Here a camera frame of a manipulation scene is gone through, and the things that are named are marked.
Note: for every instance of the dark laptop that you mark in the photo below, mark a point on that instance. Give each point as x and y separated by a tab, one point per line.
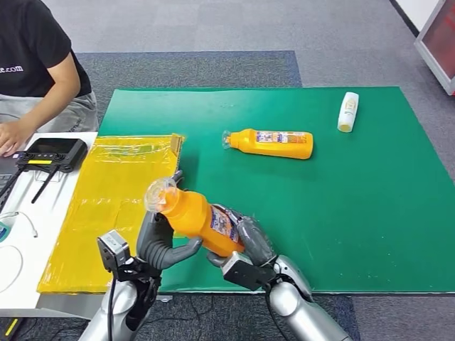
5	181

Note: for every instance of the yellow plastic sheet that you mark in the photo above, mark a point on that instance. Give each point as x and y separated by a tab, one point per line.
99	212

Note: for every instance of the green table mat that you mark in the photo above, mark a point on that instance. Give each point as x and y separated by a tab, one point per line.
355	197

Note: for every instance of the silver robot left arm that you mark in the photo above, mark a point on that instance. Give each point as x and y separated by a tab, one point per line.
121	306

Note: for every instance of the orange detergent bottle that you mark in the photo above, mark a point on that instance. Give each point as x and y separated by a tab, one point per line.
273	149
192	216

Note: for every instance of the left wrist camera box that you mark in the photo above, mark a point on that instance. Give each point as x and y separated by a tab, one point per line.
113	249

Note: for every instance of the person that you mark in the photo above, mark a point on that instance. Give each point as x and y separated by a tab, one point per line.
32	47

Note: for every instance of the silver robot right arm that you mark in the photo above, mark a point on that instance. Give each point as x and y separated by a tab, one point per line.
298	310

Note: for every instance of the black case with yellow stripe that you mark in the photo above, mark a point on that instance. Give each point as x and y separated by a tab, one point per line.
10	328

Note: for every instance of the black device with antennas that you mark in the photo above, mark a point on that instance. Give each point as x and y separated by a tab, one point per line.
53	150

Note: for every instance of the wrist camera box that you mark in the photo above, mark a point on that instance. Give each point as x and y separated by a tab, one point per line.
242	273
113	249

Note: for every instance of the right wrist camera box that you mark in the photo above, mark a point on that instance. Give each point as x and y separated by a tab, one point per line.
242	273

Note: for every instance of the person's left forearm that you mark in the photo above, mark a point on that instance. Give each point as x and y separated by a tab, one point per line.
53	103

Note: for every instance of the person's left hand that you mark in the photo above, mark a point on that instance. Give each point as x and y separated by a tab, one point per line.
12	136

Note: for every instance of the white framed red panel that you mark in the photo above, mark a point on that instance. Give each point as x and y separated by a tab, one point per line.
441	42

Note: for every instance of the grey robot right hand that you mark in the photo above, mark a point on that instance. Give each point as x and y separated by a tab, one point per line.
255	242

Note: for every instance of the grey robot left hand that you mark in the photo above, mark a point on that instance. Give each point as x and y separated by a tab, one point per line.
156	244

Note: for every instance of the small teal object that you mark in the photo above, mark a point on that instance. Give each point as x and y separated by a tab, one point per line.
2	231

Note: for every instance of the small white bottle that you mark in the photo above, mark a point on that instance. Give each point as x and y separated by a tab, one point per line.
348	112

